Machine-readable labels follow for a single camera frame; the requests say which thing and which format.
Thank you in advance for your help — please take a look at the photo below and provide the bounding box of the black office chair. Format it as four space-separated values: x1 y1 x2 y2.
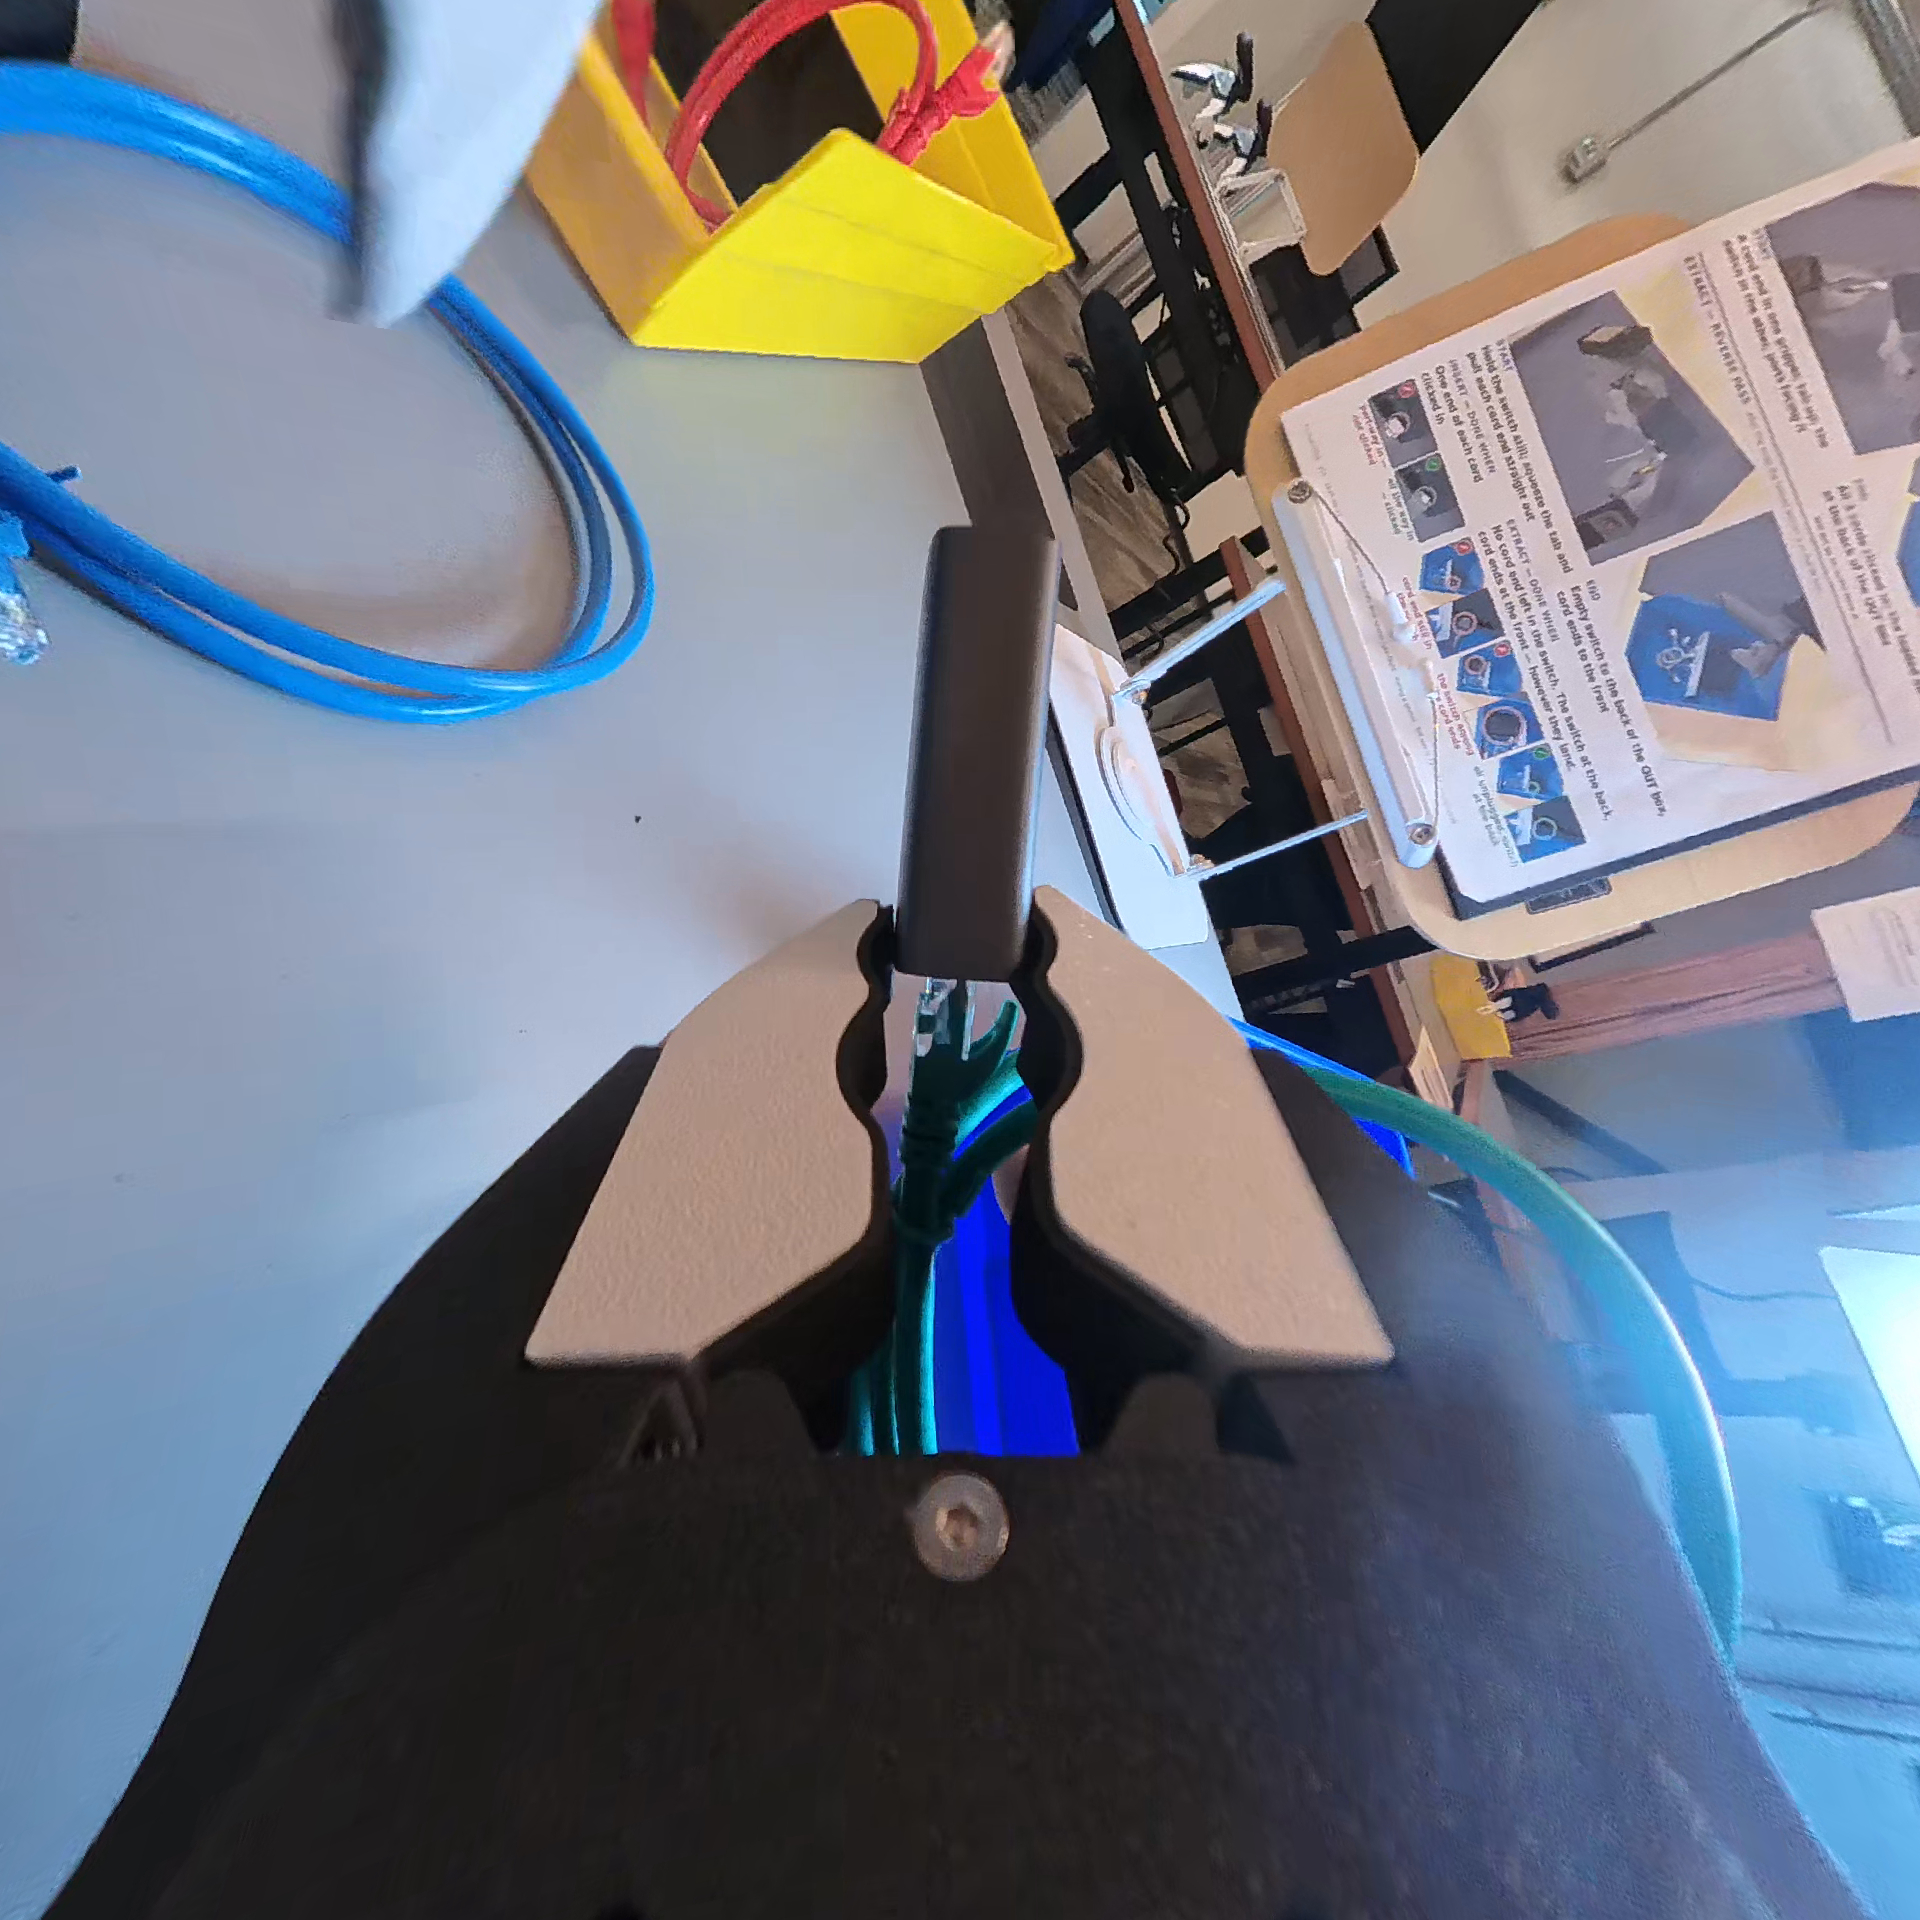
1066 289 1190 506

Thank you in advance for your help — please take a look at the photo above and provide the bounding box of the red ethernet cable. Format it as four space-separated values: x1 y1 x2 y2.
606 0 1005 228

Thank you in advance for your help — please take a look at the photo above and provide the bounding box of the silver metal tool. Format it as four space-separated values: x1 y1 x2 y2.
1167 28 1279 159

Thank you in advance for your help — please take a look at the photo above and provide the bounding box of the brown-edged table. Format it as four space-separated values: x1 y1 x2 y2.
1049 0 1501 1081

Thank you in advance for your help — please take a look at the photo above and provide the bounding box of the bright monitor screen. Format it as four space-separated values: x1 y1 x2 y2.
1817 1239 1920 1481

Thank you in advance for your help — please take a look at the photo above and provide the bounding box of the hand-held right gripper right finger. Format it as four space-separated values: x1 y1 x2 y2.
1010 884 1398 1374

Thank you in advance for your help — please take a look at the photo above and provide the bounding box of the white paper sheet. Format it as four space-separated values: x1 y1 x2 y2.
1810 882 1920 1025

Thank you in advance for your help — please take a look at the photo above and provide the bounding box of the blue ethernet cable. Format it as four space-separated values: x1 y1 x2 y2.
0 57 659 731

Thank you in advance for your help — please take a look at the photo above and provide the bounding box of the printed instruction sheet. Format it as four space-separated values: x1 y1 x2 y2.
1279 141 1920 911

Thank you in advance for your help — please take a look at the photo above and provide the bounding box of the yellow plastic bin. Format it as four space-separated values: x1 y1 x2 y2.
523 0 1076 364

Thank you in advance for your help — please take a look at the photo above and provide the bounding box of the metal wall conduit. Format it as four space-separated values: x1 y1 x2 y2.
1558 0 1850 185

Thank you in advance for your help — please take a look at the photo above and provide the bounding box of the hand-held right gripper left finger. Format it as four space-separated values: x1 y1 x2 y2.
522 897 897 1374

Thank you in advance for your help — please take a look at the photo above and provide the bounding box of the black ethernet port adapter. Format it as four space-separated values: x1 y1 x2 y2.
894 521 1063 971

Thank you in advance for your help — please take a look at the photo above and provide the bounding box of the blue plastic bin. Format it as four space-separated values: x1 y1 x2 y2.
892 1013 1423 1461

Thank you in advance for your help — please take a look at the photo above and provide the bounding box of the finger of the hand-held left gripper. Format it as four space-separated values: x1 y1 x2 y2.
334 0 606 326

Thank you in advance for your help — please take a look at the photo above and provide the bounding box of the green ethernet cable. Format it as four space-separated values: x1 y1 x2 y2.
846 967 1750 1662

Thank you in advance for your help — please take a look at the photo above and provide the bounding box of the white document stand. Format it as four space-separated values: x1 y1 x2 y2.
1044 474 1447 951

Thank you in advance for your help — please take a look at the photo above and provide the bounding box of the wooden backing board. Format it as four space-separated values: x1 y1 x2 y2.
1244 211 1920 963

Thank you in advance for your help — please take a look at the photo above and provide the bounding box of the wooden chair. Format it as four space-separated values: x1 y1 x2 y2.
1274 21 1423 281

